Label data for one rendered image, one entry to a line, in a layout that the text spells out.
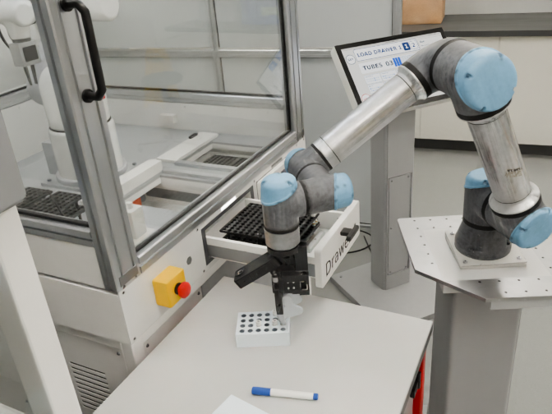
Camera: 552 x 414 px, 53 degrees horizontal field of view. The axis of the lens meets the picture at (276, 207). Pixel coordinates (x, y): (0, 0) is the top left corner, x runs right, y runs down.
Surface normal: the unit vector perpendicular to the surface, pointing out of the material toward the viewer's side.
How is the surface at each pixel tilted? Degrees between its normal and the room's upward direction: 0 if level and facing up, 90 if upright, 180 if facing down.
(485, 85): 86
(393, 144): 90
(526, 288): 0
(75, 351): 90
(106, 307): 90
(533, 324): 0
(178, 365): 0
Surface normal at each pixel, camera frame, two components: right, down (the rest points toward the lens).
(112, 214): 0.90, 0.14
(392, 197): 0.42, 0.37
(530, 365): -0.07, -0.89
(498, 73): 0.22, 0.35
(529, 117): -0.36, 0.44
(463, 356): -0.03, 0.45
